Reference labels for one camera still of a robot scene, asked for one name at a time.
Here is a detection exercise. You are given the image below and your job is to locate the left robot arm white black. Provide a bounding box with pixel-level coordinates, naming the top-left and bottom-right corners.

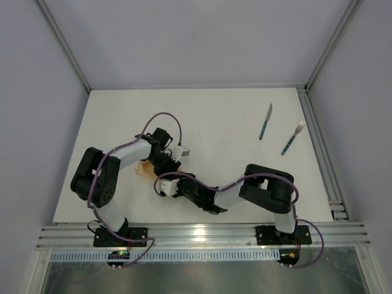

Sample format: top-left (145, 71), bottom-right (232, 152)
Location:
top-left (70, 128), bottom-right (189, 233)

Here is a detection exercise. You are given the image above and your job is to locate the green handled knife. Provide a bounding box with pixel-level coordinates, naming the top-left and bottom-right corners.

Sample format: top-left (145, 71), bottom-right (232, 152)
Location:
top-left (259, 104), bottom-right (273, 140)

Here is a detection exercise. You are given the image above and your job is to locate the right controller board yellow plug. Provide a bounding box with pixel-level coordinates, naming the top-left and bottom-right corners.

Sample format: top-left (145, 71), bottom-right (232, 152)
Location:
top-left (278, 249), bottom-right (300, 267)

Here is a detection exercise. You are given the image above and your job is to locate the right side aluminium rail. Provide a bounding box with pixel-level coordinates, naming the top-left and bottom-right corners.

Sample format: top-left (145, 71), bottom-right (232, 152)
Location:
top-left (296, 87), bottom-right (351, 222)

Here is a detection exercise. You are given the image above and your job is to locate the slotted grey cable duct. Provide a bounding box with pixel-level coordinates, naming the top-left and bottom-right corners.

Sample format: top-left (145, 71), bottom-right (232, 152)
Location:
top-left (50, 248), bottom-right (279, 263)

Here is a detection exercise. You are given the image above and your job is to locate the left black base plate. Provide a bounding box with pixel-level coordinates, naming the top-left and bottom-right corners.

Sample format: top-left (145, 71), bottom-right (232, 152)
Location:
top-left (93, 226), bottom-right (148, 247)

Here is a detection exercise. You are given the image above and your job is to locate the front aluminium rail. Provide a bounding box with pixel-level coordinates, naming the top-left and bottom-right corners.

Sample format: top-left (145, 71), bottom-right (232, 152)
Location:
top-left (36, 222), bottom-right (371, 250)

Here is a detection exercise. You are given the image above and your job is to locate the left controller board with led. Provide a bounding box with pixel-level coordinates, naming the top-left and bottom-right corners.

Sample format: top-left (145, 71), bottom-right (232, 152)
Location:
top-left (107, 251), bottom-right (130, 268)

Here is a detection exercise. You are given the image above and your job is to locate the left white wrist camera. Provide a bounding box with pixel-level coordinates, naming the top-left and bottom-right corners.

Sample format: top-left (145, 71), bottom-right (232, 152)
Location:
top-left (171, 145), bottom-right (190, 162)

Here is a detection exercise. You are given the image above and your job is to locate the left corner aluminium post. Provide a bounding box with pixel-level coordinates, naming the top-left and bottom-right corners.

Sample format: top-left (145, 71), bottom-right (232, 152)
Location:
top-left (34, 0), bottom-right (92, 94)

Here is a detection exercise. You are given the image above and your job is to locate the aluminium rail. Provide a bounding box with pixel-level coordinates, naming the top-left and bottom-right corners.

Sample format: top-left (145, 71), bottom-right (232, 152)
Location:
top-left (36, 222), bottom-right (371, 250)
top-left (296, 87), bottom-right (351, 222)

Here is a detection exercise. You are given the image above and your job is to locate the corner aluminium post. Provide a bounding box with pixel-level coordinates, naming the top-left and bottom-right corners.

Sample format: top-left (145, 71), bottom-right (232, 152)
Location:
top-left (34, 0), bottom-right (92, 94)
top-left (304, 0), bottom-right (363, 91)

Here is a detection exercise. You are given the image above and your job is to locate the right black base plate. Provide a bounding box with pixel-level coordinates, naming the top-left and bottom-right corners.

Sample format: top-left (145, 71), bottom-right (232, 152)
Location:
top-left (255, 225), bottom-right (312, 246)

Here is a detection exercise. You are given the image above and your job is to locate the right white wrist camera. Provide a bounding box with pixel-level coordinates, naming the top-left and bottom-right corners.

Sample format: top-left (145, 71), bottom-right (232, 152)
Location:
top-left (159, 179), bottom-right (179, 197)

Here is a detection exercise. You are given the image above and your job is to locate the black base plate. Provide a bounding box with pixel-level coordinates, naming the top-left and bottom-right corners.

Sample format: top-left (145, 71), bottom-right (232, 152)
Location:
top-left (93, 226), bottom-right (148, 247)
top-left (255, 225), bottom-right (312, 246)

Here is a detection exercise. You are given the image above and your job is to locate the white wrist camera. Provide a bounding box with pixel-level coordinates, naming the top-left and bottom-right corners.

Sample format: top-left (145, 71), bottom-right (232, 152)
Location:
top-left (159, 179), bottom-right (179, 197)
top-left (171, 145), bottom-right (190, 162)

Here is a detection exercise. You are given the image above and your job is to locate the green handled fork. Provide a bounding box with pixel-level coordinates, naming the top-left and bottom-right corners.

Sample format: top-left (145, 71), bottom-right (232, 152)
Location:
top-left (281, 121), bottom-right (306, 156)

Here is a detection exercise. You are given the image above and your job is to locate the beige satin napkin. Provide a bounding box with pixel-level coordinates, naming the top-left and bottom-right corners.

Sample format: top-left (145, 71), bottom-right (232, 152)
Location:
top-left (134, 161), bottom-right (192, 180)

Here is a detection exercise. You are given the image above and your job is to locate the right corner aluminium post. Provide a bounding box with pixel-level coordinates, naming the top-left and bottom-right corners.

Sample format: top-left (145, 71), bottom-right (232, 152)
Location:
top-left (304, 0), bottom-right (363, 91)

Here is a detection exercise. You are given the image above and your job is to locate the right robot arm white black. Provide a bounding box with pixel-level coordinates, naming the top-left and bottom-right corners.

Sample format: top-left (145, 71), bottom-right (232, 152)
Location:
top-left (170, 164), bottom-right (299, 244)

